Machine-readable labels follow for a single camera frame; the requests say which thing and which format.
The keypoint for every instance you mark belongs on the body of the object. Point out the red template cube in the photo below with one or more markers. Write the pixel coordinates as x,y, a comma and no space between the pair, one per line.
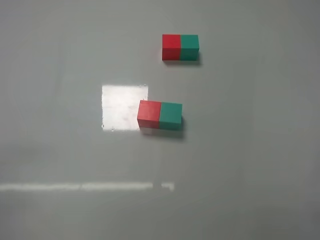
171,47

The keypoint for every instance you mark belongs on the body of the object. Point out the green template cube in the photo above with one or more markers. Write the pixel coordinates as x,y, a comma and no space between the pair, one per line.
189,50

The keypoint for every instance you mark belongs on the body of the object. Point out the green foam cube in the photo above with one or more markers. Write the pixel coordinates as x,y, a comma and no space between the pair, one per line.
170,116

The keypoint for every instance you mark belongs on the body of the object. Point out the red foam cube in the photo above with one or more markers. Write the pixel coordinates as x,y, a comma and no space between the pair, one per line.
149,114

